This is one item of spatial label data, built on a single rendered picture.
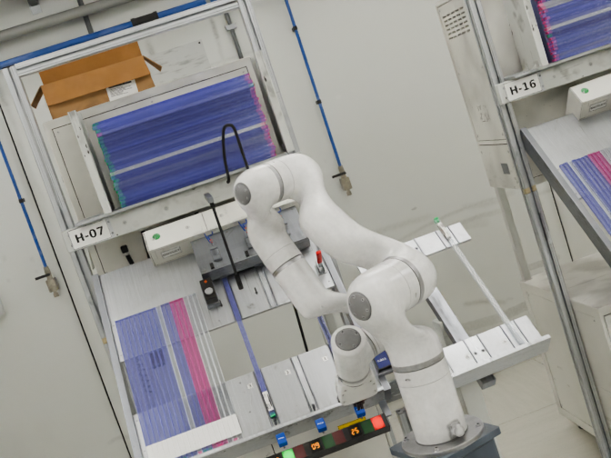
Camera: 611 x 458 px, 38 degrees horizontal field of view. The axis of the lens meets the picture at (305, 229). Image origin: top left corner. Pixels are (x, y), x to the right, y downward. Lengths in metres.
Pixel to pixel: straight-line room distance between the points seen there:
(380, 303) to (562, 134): 1.32
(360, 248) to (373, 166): 2.38
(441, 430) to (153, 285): 1.11
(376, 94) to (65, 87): 1.77
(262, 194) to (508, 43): 1.39
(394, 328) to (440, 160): 2.60
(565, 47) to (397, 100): 1.52
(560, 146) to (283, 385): 1.19
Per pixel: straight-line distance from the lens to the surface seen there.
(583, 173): 2.89
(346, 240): 1.97
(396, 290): 1.88
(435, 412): 1.99
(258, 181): 2.02
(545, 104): 3.19
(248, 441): 2.40
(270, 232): 2.14
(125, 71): 3.10
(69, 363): 4.38
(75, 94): 3.09
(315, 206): 2.01
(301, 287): 2.13
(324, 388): 2.45
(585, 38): 3.06
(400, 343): 1.93
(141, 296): 2.73
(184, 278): 2.73
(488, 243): 4.54
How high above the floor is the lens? 1.48
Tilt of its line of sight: 7 degrees down
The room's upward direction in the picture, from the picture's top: 18 degrees counter-clockwise
